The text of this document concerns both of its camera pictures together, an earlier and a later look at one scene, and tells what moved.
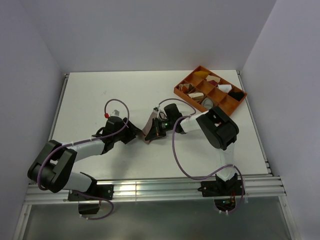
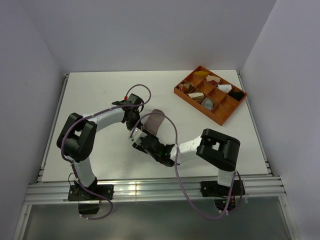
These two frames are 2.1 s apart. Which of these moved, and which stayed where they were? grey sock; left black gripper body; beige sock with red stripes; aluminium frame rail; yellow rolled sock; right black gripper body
Moved: left black gripper body; right black gripper body
Stayed: beige sock with red stripes; aluminium frame rail; grey sock; yellow rolled sock
